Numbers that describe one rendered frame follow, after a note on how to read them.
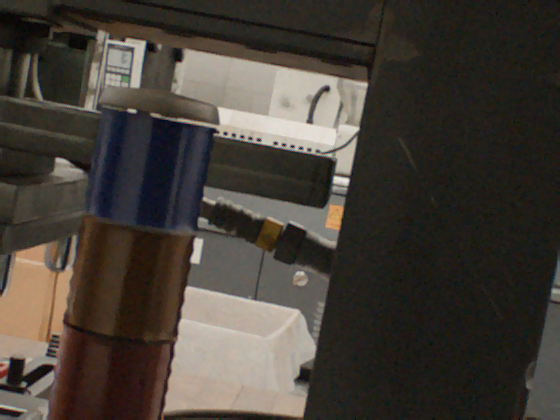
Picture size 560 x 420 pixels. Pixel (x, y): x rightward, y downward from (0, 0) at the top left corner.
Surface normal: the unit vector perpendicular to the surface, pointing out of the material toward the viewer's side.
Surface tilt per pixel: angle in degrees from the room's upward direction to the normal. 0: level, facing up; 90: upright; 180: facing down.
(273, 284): 90
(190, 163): 104
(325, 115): 90
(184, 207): 76
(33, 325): 85
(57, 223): 90
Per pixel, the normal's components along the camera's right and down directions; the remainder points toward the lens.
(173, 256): 0.62, 0.41
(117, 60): -0.37, 0.12
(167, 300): 0.79, -0.05
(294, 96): -0.15, 0.04
